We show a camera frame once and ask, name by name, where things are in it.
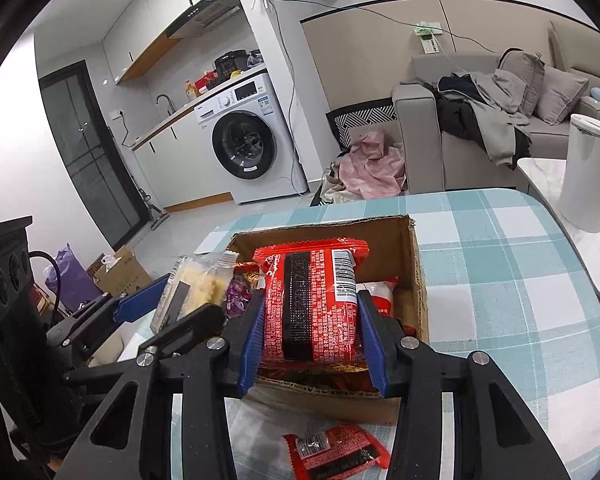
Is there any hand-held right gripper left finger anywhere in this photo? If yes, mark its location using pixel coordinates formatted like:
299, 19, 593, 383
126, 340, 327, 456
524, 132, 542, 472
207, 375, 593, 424
55, 302, 267, 480

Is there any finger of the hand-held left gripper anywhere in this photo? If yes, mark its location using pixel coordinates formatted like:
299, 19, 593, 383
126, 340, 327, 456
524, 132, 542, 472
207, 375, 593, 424
47, 272, 173, 361
62, 302, 224, 386

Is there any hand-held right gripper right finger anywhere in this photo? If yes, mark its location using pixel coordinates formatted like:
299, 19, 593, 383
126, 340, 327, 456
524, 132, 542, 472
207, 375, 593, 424
356, 290, 573, 480

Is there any clear packet of beige snacks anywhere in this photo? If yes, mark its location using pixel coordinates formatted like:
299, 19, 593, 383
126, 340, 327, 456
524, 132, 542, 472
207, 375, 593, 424
150, 251, 240, 333

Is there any brown cardboard box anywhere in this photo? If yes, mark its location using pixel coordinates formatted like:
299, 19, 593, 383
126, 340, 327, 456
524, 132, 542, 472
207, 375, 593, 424
225, 214, 429, 426

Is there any large red snack bag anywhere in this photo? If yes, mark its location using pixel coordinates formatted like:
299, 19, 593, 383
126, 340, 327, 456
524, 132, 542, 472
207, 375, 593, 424
252, 240, 370, 368

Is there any cardboard box with tissue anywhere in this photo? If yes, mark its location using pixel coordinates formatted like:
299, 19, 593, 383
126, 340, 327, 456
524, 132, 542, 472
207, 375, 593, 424
87, 245, 156, 298

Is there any purple snack packet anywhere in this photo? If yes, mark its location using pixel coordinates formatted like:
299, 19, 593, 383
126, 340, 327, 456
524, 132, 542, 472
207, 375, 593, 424
225, 275, 254, 319

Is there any red and white snack packet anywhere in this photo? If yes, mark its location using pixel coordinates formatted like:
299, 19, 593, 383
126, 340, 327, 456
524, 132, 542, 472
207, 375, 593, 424
355, 277, 398, 331

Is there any noodle snack packet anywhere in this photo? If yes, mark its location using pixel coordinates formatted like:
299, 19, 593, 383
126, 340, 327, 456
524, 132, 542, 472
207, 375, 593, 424
256, 357, 378, 390

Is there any purple plastic bag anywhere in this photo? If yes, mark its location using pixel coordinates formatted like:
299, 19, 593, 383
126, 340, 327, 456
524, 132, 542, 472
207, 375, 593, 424
45, 243, 103, 313

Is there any upright vacuum cleaner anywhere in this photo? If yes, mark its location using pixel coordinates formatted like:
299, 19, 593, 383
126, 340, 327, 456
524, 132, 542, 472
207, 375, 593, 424
139, 187, 170, 231

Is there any small red snack packet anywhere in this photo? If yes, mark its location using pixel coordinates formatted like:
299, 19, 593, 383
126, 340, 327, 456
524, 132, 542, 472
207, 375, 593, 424
281, 422, 392, 480

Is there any white kitchen base cabinet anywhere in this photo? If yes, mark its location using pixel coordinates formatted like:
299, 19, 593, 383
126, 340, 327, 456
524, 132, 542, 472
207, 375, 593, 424
132, 105, 233, 213

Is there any teal plaid tablecloth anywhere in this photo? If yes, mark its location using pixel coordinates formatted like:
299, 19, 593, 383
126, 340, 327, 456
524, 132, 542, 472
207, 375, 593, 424
115, 187, 600, 480

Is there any dark glass door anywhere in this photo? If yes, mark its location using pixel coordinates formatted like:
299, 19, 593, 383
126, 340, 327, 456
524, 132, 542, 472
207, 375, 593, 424
39, 60, 148, 251

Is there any beige tote bag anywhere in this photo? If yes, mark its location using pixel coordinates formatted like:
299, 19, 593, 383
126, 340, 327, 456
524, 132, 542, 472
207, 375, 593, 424
310, 160, 351, 207

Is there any pink cloth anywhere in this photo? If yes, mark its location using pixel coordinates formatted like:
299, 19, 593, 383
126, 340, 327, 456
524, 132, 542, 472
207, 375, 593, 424
337, 130, 407, 200

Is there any grey sofa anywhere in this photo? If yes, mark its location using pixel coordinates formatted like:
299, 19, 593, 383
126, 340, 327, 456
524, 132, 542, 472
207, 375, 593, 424
392, 20, 600, 196

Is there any white washing machine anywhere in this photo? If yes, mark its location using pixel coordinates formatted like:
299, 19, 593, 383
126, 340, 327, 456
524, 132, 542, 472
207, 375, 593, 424
194, 72, 308, 206

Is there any black and white patterned cushion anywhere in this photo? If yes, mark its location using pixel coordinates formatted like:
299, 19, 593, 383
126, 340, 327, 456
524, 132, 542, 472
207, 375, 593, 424
326, 100, 398, 148

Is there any black pressure cooker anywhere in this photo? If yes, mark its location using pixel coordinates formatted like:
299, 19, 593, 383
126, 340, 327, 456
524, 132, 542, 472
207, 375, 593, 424
214, 50, 250, 81

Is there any black garment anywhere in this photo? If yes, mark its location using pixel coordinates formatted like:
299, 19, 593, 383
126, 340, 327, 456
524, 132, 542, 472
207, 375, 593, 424
425, 74, 486, 141

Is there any grey garment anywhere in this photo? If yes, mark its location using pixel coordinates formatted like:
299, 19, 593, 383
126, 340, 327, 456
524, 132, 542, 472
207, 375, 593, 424
470, 69, 531, 166

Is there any white cylindrical bin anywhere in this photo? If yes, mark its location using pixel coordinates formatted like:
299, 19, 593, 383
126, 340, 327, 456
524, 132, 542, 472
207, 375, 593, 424
557, 114, 600, 233

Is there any silver range hood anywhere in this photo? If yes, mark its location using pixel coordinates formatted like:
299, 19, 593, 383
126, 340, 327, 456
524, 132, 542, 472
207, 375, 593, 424
166, 0, 243, 41

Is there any grey sofa cushion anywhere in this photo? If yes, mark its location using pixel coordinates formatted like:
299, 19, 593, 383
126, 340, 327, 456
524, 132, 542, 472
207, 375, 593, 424
535, 65, 590, 126
500, 49, 546, 116

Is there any white wall cabinet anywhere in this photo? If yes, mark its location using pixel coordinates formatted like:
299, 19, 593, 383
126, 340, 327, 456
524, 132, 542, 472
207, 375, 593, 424
102, 0, 201, 83

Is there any white and green wall device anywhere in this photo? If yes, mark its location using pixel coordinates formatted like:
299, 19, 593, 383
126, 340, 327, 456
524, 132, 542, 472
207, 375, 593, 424
412, 21, 443, 55

